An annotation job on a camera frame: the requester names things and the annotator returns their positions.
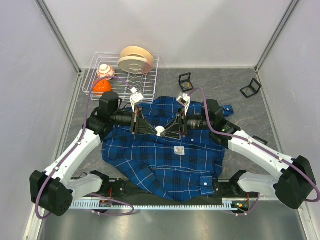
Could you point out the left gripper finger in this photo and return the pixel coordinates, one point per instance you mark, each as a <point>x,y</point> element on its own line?
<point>142,123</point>
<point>144,130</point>

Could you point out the white wire dish rack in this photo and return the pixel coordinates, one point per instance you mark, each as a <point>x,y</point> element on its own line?
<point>146,83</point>

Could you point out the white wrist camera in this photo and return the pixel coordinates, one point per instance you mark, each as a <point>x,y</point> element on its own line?
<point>184,99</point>
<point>136,97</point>

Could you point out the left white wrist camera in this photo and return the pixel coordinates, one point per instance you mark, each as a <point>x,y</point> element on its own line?
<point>136,97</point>

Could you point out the black display box centre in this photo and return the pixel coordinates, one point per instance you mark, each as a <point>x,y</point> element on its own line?
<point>183,79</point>

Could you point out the black display box far right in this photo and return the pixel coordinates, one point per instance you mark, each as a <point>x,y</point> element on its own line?
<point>252,89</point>

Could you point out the grey slotted cable duct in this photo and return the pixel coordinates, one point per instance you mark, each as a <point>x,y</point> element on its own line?
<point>94,203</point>

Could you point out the white shirt label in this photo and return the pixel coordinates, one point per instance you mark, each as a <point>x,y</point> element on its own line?
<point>179,150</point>

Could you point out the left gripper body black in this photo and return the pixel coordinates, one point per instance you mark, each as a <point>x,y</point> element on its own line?
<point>122,118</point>

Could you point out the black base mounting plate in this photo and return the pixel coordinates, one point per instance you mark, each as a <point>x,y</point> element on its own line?
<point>126,191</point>

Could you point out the black display box near right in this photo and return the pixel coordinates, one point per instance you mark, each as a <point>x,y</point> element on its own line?
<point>264,142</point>

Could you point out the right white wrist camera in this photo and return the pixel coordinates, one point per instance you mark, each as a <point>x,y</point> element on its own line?
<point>184,99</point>

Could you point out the blue plaid shirt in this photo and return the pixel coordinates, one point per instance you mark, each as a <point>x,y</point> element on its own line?
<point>150,163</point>

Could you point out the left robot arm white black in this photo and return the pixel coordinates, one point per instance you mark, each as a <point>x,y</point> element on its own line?
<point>54,189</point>

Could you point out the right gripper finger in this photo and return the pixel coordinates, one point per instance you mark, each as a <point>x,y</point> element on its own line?
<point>176,123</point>
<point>176,133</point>

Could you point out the beige plate front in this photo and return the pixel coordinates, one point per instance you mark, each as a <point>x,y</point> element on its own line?
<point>135,65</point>

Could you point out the beige plate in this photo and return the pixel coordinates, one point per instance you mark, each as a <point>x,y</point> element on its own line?
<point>135,65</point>
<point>136,51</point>

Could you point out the beige plate rear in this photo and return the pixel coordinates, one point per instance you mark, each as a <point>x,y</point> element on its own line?
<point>136,51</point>

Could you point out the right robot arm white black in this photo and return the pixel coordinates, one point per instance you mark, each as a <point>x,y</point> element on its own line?
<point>290,179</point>

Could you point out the round orange picture brooch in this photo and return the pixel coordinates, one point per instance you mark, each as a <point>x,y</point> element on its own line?
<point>186,85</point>

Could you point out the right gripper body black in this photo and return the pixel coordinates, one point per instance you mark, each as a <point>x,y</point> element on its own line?
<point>194,122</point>

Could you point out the black display box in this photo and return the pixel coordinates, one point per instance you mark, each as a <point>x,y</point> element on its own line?
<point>183,79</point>
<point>252,89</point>
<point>264,142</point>

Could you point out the white orange patterned bowl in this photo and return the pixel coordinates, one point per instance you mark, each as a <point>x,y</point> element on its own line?
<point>105,70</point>

